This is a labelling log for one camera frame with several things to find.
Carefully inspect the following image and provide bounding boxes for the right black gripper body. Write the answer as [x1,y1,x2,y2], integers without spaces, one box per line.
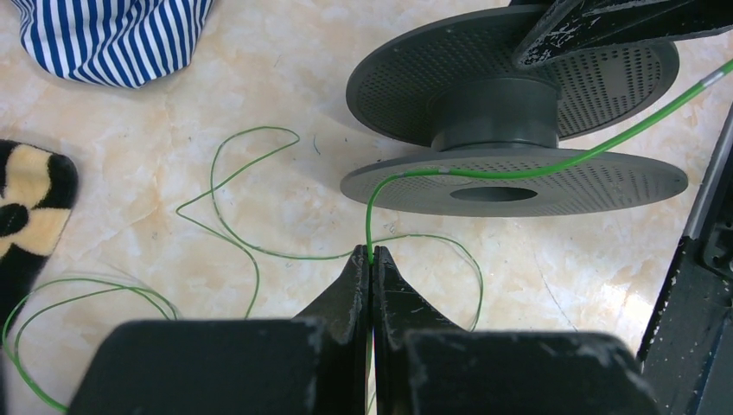
[637,117,732,414]

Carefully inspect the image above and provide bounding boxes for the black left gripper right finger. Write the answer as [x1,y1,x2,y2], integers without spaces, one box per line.
[372,247,658,414]

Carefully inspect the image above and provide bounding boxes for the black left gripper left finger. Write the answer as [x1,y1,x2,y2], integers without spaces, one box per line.
[68,246,370,414]

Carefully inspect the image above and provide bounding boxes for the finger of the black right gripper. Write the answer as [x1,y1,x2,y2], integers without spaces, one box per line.
[511,0,732,69]

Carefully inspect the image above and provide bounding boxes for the black cable spool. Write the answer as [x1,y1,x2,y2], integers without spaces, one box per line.
[341,5,688,217]

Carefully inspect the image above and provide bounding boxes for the thin green wire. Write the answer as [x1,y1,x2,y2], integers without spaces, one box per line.
[1,57,733,415]

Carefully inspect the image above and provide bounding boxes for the black beige floral blanket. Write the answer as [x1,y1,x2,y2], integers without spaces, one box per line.
[1,139,80,322]

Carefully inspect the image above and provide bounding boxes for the blue white striped cloth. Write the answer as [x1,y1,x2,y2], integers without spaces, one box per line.
[13,0,214,89]

